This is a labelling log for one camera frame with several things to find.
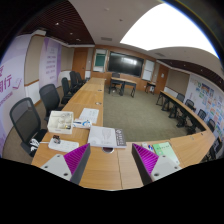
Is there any wooden front desk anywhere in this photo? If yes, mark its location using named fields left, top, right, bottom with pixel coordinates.
left=109, top=77, right=137, bottom=98

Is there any right wooden side table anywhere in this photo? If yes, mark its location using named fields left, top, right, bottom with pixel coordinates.
left=158, top=91, right=208, bottom=134

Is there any white paper sheet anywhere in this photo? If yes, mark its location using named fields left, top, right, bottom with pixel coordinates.
left=79, top=108, right=99, bottom=124

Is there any charger plug with white cable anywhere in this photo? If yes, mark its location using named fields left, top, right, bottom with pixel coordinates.
left=30, top=135, right=61, bottom=147

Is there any nearest black office chair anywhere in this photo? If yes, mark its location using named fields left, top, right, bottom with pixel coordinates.
left=9, top=97, right=47, bottom=157

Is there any white open box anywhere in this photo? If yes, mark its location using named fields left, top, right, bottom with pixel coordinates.
left=47, top=111, right=74, bottom=134

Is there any long wooden conference table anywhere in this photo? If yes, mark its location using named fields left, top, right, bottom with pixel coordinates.
left=30, top=77, right=216, bottom=191

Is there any green notebook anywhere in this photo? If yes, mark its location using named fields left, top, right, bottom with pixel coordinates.
left=153, top=142, right=180, bottom=165

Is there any black office chair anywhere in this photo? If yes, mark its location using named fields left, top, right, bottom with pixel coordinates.
left=39, top=84, right=63, bottom=121
left=9, top=97, right=47, bottom=157
left=70, top=71, right=81, bottom=93
left=61, top=77, right=73, bottom=104

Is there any small white blue packet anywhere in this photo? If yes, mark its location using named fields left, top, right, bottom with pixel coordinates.
left=73, top=120, right=92, bottom=129

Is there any large black wall screen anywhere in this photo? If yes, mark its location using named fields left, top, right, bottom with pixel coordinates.
left=107, top=52, right=144, bottom=77

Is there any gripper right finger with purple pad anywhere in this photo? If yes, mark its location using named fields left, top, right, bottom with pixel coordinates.
left=132, top=143, right=181, bottom=185

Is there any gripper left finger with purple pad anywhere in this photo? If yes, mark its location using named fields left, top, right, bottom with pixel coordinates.
left=41, top=144, right=91, bottom=184

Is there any white booklet with dark spine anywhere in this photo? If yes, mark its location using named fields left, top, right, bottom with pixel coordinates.
left=88, top=126, right=126, bottom=148

